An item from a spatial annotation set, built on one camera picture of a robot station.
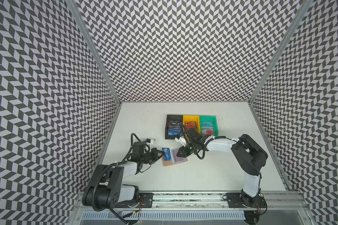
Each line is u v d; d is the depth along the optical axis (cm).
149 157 77
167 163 84
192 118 99
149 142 85
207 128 100
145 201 73
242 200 65
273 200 75
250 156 50
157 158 77
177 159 87
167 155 87
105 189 43
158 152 88
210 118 99
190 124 102
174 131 99
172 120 104
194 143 74
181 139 84
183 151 79
